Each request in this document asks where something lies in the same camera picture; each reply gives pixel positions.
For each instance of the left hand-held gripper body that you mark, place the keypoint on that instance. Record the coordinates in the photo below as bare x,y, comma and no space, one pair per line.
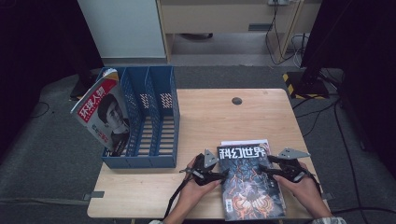
205,174

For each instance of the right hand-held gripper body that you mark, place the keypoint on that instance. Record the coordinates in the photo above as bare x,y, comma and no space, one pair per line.
292,169

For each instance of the dark fiery cover magazine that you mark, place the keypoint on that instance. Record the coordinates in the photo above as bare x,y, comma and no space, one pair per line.
249,186

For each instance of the blue file rack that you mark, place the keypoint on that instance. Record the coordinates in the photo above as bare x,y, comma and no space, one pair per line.
162,81

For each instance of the red banner portrait magazine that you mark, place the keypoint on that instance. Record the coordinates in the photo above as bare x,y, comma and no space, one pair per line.
102,109

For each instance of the person's left hand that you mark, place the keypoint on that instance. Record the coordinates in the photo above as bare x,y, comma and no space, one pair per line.
196,194

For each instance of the person's right hand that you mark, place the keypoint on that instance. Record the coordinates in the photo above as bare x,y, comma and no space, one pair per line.
306,193

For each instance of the round table grommet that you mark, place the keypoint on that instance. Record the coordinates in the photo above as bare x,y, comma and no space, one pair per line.
237,101

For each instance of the black stand striped base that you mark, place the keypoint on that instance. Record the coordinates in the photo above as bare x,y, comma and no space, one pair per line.
306,85

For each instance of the yellow cornered magazine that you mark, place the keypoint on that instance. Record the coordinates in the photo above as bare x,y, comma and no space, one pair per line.
111,74

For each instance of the dark round object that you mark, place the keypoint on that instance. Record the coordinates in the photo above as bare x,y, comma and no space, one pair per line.
196,36

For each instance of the wooden office desk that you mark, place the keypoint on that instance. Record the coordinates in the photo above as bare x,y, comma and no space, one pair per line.
218,18

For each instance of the white power strip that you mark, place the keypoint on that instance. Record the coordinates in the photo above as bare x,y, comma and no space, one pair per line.
278,2

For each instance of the black curtain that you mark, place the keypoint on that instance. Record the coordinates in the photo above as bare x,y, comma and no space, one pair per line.
31,31
373,31

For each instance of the white cabinet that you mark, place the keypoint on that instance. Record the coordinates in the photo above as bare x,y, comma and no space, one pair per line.
124,28

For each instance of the grey table bracket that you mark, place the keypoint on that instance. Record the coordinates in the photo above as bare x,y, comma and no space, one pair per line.
327,196
95,195

